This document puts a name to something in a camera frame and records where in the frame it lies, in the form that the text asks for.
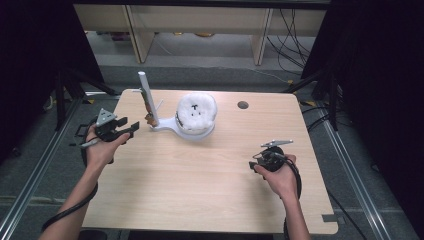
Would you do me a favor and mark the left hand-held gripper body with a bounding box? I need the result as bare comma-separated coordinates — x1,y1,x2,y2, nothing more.
93,107,126,144

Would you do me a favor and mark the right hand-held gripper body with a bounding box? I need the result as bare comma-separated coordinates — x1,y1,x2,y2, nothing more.
257,138,295,174

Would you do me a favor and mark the green cord lanyard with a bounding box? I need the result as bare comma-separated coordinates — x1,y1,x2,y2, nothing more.
139,87,160,128

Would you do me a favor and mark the white pole stand with tray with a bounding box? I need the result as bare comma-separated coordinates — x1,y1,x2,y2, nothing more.
131,70,216,141

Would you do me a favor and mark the shiny scalloped bowl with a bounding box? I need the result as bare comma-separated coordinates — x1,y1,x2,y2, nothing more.
174,111,216,136

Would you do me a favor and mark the white fluffy plush keychain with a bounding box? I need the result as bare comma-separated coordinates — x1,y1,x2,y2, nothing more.
175,92,219,132

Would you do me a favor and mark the person's right hand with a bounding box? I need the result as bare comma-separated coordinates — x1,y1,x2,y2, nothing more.
253,153,300,202

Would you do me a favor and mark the person's left hand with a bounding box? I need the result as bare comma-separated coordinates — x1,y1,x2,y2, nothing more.
84,131,132,170

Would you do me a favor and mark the black metal stand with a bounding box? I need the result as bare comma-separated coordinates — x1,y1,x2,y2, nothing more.
52,65,118,132
282,65,342,133

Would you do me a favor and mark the black curtain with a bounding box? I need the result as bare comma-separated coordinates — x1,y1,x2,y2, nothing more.
300,0,424,236
0,0,105,165

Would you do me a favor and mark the beige wooden shelf unit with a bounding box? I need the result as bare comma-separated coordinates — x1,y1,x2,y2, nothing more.
72,3,328,67

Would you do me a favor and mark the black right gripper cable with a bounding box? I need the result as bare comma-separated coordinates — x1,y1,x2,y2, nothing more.
266,151,303,240

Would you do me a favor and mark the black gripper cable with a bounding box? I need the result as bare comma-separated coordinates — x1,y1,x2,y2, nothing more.
40,116,100,233
266,151,303,240

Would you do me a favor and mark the aluminium floor rail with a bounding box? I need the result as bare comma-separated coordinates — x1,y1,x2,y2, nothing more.
318,99,392,240
0,97,85,240

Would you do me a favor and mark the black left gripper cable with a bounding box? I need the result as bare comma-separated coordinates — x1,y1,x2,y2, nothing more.
40,116,100,233

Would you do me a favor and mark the thin white floor cable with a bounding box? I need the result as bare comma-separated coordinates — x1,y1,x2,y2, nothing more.
152,32,292,85

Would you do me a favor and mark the bundle of black cables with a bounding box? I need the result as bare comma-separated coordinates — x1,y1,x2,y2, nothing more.
265,8,317,76

